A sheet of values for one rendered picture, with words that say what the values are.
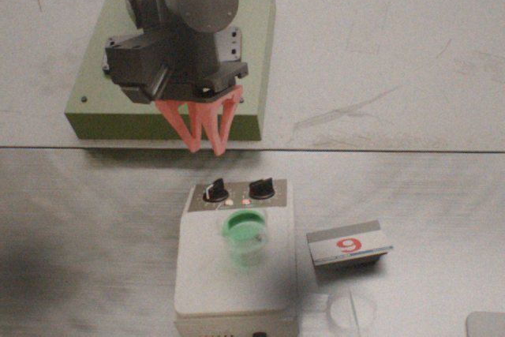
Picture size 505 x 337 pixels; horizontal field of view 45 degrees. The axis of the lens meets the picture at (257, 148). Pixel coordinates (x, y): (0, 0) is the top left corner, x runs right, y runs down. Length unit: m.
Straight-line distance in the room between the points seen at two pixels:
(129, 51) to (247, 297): 0.27
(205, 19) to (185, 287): 0.27
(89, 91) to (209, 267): 0.35
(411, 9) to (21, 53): 0.64
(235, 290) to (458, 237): 0.28
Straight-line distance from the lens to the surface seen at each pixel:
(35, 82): 1.03
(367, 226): 0.76
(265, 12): 0.94
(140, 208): 0.82
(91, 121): 0.88
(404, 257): 0.75
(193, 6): 0.57
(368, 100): 0.89
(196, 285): 0.65
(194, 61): 0.63
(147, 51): 0.59
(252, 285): 0.64
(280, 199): 0.72
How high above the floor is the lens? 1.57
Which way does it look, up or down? 53 degrees down
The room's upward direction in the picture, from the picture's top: 11 degrees counter-clockwise
